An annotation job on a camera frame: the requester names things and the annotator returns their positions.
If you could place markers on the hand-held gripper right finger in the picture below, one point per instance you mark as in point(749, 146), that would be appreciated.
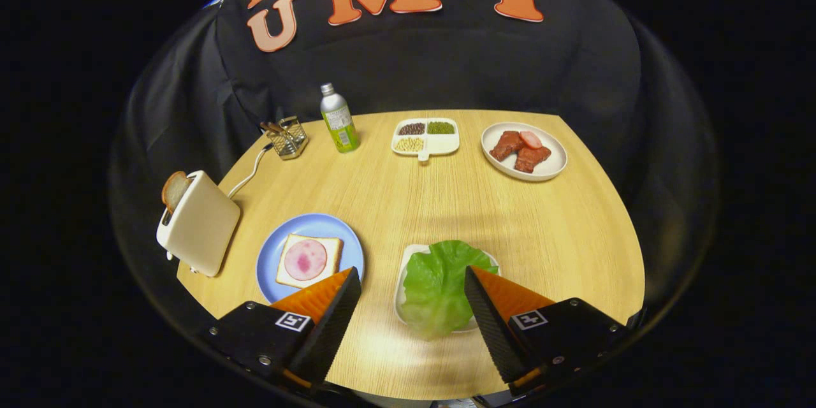
point(494, 331)

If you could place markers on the pink ham slice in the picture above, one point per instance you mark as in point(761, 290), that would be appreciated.
point(306, 259)

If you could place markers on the white rectangular plate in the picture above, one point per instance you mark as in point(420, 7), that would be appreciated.
point(409, 254)

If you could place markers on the white divided dish with beans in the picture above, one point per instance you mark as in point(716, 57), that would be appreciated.
point(440, 143)

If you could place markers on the white toaster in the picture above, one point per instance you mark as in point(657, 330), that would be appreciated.
point(201, 229)

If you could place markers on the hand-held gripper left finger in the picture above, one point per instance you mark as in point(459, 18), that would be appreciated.
point(331, 331)

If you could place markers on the silver bottle with green label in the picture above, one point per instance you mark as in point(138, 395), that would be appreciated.
point(338, 121)

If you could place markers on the green lettuce leaf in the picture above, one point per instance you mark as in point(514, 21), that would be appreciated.
point(433, 287)

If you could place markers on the blue round plate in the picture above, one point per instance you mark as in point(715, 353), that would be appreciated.
point(274, 261)

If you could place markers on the white square bread slice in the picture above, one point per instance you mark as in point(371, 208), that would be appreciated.
point(290, 277)

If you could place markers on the white round plate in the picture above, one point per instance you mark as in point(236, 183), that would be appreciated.
point(554, 159)

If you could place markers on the red-brown meat piece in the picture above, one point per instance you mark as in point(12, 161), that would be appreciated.
point(505, 145)
point(532, 159)

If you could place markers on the pink sausage slice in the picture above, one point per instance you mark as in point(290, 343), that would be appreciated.
point(531, 139)

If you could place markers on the toasted bread slice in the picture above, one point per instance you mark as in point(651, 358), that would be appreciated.
point(173, 191)

